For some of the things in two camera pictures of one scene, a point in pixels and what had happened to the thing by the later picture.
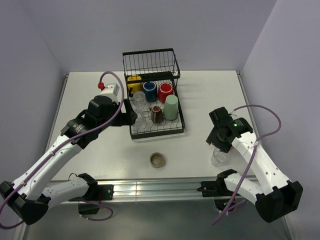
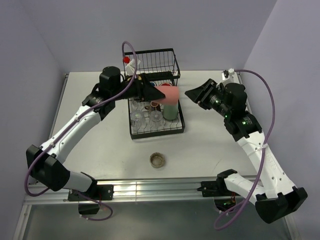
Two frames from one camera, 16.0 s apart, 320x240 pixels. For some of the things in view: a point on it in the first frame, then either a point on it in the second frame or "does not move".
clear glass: [219, 158] -> [156, 118]
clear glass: [140, 121] does not move
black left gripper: [125, 118] -> [147, 92]
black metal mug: [156, 114] -> [155, 106]
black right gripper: [212, 137] -> [200, 94]
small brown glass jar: [157, 160] does not move
